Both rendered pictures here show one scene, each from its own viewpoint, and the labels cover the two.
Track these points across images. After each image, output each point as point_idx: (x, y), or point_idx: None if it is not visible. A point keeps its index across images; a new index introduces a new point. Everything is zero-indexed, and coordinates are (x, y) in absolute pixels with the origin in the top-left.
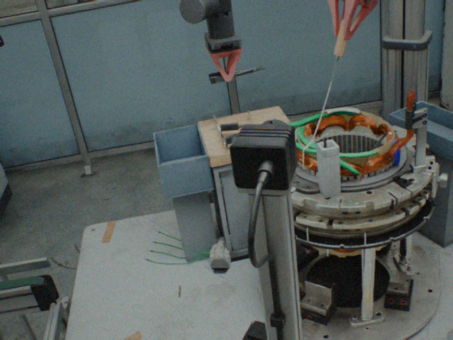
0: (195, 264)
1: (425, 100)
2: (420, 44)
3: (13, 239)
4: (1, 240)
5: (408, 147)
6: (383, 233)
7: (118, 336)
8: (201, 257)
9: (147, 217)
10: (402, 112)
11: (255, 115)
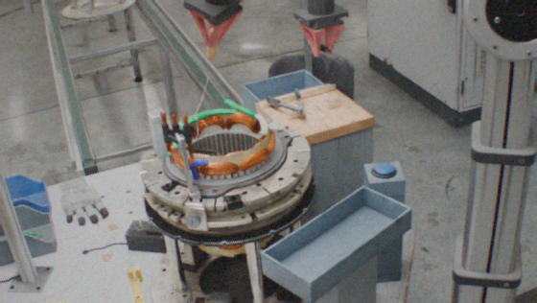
0: None
1: (499, 240)
2: (472, 150)
3: (460, 141)
4: (455, 134)
5: (242, 188)
6: (157, 214)
7: None
8: None
9: None
10: (379, 197)
11: (346, 107)
